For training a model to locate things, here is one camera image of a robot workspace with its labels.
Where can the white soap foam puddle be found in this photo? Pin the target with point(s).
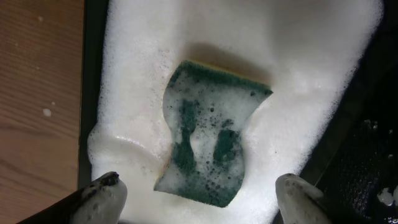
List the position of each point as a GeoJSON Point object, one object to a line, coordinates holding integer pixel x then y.
{"type": "Point", "coordinates": [388, 198]}

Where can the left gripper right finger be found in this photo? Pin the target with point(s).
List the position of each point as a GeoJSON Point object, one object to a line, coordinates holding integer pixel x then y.
{"type": "Point", "coordinates": [300, 202]}

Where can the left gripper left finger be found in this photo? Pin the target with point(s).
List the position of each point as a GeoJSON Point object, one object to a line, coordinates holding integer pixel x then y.
{"type": "Point", "coordinates": [101, 201]}

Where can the green scouring sponge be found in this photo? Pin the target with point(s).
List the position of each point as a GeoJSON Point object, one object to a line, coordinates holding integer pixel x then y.
{"type": "Point", "coordinates": [206, 110]}

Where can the black rectangular foam tray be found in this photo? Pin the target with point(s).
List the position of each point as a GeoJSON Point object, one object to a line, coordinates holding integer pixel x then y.
{"type": "Point", "coordinates": [307, 52]}

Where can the black round tray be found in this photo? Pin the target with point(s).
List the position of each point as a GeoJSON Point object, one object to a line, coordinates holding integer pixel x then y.
{"type": "Point", "coordinates": [366, 162]}

